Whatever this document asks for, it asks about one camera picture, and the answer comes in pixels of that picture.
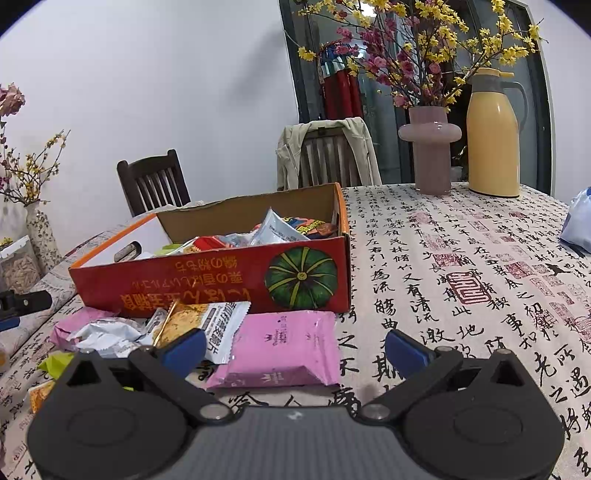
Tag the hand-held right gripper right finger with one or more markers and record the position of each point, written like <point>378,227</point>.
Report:
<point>406,353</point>

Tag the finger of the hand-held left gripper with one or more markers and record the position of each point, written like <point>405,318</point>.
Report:
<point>8,324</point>
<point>27,300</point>

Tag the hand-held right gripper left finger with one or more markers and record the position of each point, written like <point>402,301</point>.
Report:
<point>182,353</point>

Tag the silver orange cracker packet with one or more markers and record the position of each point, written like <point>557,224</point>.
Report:
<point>217,323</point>

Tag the small pink snack packet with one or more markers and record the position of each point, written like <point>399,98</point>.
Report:
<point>69,327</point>

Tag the green snack packet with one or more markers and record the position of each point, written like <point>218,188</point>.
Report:
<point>168,250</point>
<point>57,364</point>

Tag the orange cardboard box pumpkin print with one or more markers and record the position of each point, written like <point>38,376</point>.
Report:
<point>207,281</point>

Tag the silver white snack packet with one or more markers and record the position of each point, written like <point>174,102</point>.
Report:
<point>106,337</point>

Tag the golden snack packet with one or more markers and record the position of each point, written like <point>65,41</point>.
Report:
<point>41,394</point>

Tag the large pink snack packet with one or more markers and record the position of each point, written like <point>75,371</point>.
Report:
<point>277,346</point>

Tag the plain silver snack packet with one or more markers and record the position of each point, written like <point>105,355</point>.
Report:
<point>277,228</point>

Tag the clear jar with white lid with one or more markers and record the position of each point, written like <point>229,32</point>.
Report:
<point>21,272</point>

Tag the grey patterned cloth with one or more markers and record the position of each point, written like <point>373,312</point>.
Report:
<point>55,282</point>

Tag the floral patterned vase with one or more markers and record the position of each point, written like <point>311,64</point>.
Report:
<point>41,240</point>

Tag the red white snack packet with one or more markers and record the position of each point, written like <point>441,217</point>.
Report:
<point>207,243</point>

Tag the dark wooden chair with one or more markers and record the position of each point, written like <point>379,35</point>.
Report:
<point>147,180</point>

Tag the pink vase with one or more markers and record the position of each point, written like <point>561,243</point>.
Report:
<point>431,157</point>

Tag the pink flowers with yellow twigs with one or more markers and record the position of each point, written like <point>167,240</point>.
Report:
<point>11,99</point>

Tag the brown slatted wooden chair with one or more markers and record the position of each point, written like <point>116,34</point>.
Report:
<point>328,159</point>

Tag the blue white plastic bag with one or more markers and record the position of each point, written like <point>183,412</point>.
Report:
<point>579,221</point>

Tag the yellow thermos jug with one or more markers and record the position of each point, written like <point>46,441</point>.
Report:
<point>491,147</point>

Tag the beige jacket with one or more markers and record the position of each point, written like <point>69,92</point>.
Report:
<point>288,157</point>

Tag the red hanging garment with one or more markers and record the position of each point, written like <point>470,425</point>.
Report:
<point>339,97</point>

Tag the yellow and pink flower branches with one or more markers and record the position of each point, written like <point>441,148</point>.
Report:
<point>415,55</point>

